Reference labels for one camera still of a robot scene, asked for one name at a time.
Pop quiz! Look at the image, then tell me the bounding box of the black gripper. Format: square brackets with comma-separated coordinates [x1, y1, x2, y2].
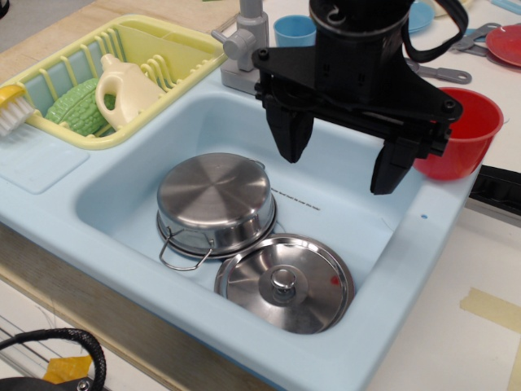
[252, 46, 462, 195]

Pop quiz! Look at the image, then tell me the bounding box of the red cup with handle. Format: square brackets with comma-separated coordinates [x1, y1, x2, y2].
[414, 87, 504, 181]

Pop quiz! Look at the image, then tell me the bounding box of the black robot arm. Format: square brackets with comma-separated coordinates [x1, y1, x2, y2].
[252, 1, 468, 195]

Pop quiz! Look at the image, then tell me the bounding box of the blue plastic cup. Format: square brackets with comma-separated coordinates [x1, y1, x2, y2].
[274, 15, 317, 47]

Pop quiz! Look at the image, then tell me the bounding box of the light blue toy sink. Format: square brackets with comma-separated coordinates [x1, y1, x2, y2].
[1, 72, 474, 390]

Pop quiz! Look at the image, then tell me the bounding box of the grey toy spoon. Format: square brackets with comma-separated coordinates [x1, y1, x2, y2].
[405, 58, 472, 85]

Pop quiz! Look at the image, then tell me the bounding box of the grey toy faucet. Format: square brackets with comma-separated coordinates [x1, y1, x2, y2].
[211, 0, 269, 94]

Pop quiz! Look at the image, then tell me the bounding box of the steel pot upside down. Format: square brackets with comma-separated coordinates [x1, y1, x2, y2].
[156, 152, 278, 270]

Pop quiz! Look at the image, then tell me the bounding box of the blue plastic plate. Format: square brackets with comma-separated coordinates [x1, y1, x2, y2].
[408, 1, 435, 33]

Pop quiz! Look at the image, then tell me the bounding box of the steel pot lid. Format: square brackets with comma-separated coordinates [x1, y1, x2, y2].
[214, 234, 355, 335]

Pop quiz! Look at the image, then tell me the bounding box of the grey toy fork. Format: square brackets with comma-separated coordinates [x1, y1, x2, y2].
[449, 23, 500, 57]

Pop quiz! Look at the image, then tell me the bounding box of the red plastic plate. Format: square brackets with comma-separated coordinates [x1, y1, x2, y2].
[485, 24, 521, 67]

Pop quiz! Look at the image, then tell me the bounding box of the yellow dish rack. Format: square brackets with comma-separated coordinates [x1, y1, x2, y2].
[5, 15, 225, 150]

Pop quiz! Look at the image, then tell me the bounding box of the beige masking tape strip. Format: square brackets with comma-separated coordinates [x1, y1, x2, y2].
[460, 288, 521, 334]

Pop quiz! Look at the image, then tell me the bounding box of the cream detergent bottle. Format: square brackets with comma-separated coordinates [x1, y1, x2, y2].
[95, 54, 164, 130]

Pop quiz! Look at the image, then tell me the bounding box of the green bumpy toy gourd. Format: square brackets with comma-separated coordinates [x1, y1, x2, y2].
[45, 78, 108, 136]

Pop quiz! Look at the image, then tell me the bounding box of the yellow white dish brush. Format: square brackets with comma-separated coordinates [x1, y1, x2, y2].
[0, 85, 34, 137]

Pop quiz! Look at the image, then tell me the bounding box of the yellow tape piece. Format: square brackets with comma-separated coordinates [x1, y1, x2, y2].
[42, 356, 93, 384]

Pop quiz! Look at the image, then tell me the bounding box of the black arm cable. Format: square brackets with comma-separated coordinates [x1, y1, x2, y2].
[401, 0, 468, 64]

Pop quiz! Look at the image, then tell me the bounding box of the black bracket at right edge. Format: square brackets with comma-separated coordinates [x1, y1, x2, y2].
[470, 165, 520, 215]

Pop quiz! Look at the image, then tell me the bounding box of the black braided cable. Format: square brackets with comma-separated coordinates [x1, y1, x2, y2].
[0, 327, 107, 391]

